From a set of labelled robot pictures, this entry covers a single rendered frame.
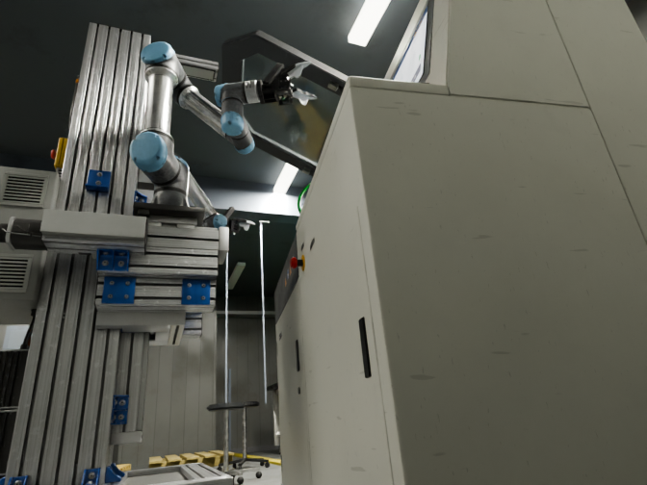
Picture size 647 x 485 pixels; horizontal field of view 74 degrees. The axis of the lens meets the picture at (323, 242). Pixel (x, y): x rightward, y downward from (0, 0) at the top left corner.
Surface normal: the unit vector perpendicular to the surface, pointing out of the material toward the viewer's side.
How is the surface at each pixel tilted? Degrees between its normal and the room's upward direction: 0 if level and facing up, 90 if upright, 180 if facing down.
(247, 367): 90
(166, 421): 90
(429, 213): 90
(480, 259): 90
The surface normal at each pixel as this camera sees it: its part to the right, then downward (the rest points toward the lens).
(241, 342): 0.35, -0.40
